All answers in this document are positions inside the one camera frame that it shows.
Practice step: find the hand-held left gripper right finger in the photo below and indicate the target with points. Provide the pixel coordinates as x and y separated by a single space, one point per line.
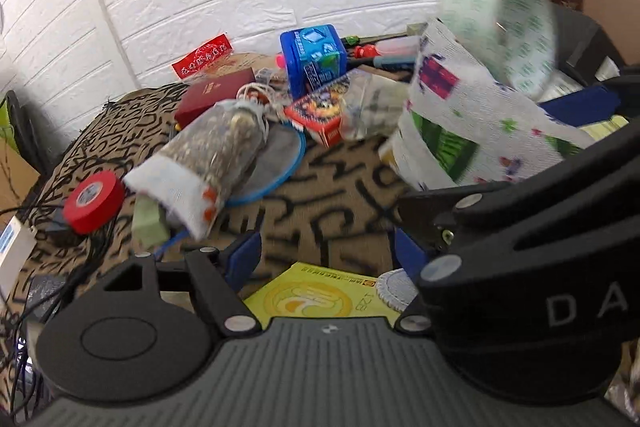
411 254

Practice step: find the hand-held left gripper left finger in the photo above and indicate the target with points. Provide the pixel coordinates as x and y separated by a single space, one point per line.
246 254

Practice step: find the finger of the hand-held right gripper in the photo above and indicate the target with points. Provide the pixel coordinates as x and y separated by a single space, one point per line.
582 106
550 187

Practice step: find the white pixel-print fabric roll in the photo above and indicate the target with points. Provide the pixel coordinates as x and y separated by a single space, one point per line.
465 127

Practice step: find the green printed tape roll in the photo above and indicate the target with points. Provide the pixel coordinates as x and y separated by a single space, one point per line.
505 32

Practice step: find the black container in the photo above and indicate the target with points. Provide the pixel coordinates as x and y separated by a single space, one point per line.
575 37

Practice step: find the pale yellow packet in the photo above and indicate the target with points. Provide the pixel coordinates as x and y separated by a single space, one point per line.
607 127

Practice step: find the white round crochet coaster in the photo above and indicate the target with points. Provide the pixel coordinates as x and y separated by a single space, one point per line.
397 292

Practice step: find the brown black-patterned blanket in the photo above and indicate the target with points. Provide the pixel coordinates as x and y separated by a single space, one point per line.
325 217

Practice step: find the open cardboard box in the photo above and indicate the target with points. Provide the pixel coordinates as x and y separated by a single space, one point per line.
607 12

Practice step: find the pale green block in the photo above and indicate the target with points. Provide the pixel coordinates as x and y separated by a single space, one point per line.
150 222

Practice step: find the mesh pouch of dried herbs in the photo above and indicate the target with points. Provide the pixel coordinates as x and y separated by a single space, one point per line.
215 152

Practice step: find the clear plastic bag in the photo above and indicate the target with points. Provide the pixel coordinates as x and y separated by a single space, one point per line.
372 107

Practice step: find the small colourful red box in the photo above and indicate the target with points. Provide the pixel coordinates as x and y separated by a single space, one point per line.
320 112

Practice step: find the dark red booklet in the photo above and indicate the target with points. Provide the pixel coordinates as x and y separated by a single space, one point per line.
212 97

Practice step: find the red tape roll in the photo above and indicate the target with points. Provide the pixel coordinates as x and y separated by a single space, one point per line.
92 202

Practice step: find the brown paper packet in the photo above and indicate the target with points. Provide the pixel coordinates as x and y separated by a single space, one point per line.
245 63

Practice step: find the red patterned packet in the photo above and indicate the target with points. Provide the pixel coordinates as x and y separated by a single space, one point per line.
202 56

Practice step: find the red-capped squeeze bottle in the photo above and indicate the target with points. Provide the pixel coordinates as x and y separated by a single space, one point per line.
385 49

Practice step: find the blue cube box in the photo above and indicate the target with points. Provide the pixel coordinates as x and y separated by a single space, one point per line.
312 57

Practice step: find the green-tipped black pen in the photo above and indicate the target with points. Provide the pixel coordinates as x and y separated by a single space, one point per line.
370 39

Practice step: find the white box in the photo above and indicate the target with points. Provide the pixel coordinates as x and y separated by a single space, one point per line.
12 257

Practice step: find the flat cardboard piece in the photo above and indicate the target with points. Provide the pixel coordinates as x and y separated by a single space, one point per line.
15 182

